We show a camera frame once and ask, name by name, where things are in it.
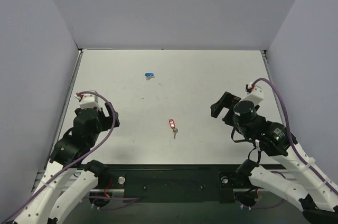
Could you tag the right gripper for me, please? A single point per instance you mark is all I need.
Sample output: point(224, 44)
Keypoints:
point(227, 109)

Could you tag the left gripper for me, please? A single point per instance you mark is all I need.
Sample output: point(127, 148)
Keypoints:
point(106, 118)

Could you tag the red key tag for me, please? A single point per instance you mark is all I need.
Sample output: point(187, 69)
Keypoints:
point(172, 124)

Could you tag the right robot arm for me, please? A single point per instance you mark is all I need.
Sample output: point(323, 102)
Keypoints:
point(312, 192)

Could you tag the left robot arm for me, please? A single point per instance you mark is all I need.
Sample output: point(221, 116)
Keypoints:
point(51, 201)

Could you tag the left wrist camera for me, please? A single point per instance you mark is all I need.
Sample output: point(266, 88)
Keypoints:
point(88, 101)

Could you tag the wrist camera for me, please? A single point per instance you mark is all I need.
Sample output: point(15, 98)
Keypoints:
point(88, 101)
point(254, 94)

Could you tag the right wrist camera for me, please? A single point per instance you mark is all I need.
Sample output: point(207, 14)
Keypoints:
point(254, 94)

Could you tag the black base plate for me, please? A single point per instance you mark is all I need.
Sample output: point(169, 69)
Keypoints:
point(173, 184)

